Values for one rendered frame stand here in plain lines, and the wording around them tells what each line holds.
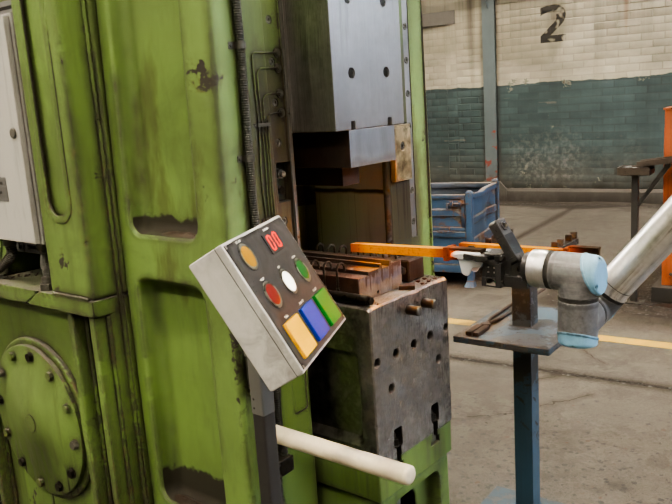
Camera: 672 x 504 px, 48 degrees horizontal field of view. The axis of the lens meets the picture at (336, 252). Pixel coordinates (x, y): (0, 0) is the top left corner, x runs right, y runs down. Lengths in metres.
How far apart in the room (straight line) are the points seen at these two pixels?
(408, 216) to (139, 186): 0.84
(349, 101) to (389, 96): 0.17
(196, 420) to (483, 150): 8.14
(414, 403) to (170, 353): 0.70
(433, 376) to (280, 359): 0.91
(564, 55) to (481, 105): 1.18
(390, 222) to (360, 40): 0.61
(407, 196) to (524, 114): 7.42
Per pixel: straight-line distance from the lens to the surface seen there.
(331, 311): 1.63
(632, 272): 1.88
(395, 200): 2.34
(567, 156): 9.64
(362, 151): 1.97
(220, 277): 1.40
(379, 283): 2.06
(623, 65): 9.44
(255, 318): 1.40
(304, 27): 1.94
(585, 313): 1.79
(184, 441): 2.27
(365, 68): 1.99
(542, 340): 2.29
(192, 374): 2.14
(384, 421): 2.07
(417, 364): 2.16
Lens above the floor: 1.45
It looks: 12 degrees down
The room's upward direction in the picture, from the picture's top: 4 degrees counter-clockwise
